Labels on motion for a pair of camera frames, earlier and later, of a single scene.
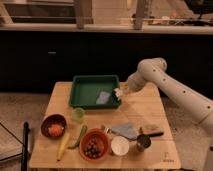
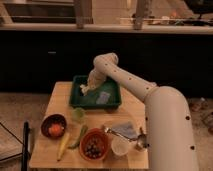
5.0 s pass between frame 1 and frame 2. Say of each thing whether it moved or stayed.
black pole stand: stayed
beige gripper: moved
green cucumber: stayed
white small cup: stayed
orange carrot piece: stayed
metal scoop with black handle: moved
